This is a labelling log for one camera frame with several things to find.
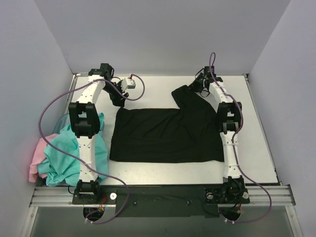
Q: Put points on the pink t shirt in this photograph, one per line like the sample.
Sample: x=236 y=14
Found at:
x=38 y=158

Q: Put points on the aluminium rail frame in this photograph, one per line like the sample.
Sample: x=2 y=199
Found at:
x=60 y=197

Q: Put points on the black t shirt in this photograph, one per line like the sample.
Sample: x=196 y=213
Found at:
x=185 y=134

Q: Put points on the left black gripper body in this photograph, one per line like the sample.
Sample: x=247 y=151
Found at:
x=118 y=98

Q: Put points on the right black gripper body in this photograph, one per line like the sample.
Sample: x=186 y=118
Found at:
x=195 y=84

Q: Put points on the teal t shirt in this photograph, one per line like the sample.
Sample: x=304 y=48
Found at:
x=63 y=168

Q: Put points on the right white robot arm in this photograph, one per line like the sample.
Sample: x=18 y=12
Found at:
x=229 y=121

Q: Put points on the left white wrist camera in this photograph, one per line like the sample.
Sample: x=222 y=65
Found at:
x=128 y=83

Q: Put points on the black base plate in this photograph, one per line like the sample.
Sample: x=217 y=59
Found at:
x=167 y=200

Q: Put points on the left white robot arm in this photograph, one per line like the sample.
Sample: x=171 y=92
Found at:
x=85 y=123

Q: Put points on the clear plastic bin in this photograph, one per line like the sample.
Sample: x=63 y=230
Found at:
x=61 y=123

